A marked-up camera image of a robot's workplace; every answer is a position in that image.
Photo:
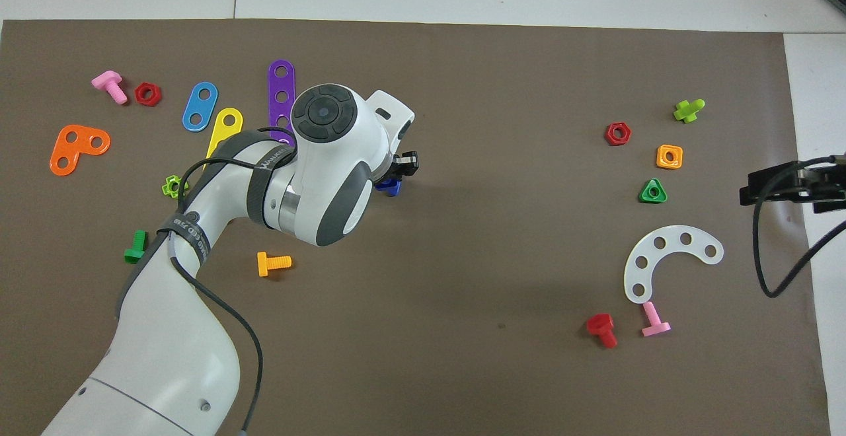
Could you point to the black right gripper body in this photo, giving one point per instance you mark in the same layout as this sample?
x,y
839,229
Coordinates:
x,y
823,181

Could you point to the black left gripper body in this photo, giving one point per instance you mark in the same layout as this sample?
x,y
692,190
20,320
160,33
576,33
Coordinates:
x,y
395,170

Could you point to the blue triangle screw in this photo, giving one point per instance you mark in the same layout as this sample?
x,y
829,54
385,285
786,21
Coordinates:
x,y
390,189

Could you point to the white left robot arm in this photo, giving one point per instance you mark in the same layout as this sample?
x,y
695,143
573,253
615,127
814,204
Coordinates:
x,y
172,357

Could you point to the orange square nut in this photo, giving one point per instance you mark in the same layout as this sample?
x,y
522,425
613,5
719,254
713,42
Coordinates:
x,y
661,162

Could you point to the lime green cross screw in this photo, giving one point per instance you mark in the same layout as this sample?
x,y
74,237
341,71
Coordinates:
x,y
687,112

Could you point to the green triangle nut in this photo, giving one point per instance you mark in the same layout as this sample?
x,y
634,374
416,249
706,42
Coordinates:
x,y
644,197

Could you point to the red hexagon nut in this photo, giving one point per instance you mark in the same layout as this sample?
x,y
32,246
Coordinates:
x,y
156,98
626,137

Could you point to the orange plastic screw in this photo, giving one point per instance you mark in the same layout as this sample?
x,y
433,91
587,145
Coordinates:
x,y
271,264

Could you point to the pink plastic screw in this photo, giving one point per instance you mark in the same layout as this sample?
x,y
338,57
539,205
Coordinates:
x,y
109,82
654,324

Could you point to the red plastic screw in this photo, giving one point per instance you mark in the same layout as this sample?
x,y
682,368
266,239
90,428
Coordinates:
x,y
600,325

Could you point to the lime green flower nut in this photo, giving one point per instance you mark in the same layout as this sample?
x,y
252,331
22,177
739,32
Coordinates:
x,y
168,191

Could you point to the green plastic screw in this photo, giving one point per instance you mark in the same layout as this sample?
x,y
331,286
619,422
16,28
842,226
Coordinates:
x,y
135,248

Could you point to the brown table mat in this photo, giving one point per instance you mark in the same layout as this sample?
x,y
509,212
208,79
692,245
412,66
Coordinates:
x,y
496,158

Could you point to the white curved five-hole plate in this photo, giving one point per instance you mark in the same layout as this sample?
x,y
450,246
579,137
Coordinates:
x,y
673,241

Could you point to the purple four-hole bar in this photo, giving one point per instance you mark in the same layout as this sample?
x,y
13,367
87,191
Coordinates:
x,y
281,85

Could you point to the yellow three-hole bar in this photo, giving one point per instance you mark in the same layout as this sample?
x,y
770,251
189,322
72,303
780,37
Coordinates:
x,y
225,132

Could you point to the blue two-hole bar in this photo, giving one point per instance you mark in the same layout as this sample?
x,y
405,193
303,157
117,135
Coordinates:
x,y
201,106

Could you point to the orange three-hole angle plate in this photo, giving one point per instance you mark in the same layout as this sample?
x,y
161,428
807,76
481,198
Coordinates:
x,y
80,148

